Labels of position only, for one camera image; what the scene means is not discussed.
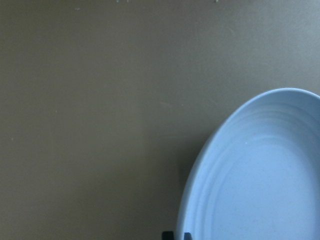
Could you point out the blue round plate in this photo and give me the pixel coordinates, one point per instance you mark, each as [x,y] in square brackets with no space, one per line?
[258,176]

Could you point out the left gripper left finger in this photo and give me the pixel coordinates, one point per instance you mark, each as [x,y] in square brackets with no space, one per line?
[167,235]

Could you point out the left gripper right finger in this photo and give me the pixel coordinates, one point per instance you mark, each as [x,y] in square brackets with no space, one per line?
[187,236]

